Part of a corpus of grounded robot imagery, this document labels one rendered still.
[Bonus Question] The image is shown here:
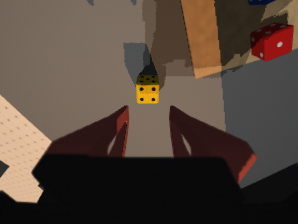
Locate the dark blue die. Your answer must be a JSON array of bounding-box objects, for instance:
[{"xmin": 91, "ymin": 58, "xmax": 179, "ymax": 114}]
[{"xmin": 248, "ymin": 0, "xmax": 275, "ymax": 5}]

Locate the tan flat mat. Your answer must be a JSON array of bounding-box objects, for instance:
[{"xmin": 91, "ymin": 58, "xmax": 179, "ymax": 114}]
[{"xmin": 180, "ymin": 0, "xmax": 298, "ymax": 79}]

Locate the red die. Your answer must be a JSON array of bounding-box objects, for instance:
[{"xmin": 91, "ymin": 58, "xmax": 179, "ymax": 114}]
[{"xmin": 250, "ymin": 23, "xmax": 294, "ymax": 61}]

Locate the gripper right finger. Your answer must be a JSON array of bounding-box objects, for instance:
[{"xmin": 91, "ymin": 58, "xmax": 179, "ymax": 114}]
[{"xmin": 169, "ymin": 105, "xmax": 257, "ymax": 184}]

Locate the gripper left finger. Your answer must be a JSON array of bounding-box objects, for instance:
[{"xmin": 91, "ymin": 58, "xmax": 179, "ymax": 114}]
[{"xmin": 42, "ymin": 105, "xmax": 129, "ymax": 157}]

